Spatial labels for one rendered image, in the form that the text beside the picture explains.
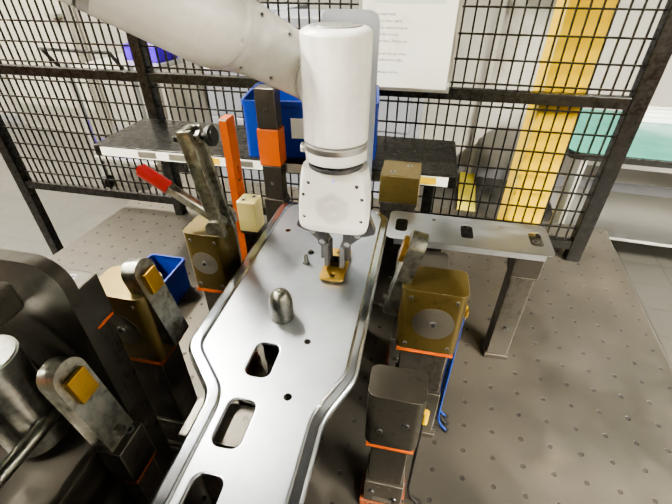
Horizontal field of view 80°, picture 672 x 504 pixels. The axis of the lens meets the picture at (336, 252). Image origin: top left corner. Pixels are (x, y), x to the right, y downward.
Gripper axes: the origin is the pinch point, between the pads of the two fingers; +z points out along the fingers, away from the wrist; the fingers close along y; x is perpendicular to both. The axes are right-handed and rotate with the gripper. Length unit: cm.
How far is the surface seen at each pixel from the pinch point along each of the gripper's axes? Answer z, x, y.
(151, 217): 33, 51, -75
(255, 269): 3.2, -3.3, -12.7
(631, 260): 103, 167, 139
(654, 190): 98, 256, 182
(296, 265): 3.1, -0.8, -6.5
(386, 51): -20, 55, 0
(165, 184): -9.2, -0.6, -27.0
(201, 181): -11.0, -1.7, -20.0
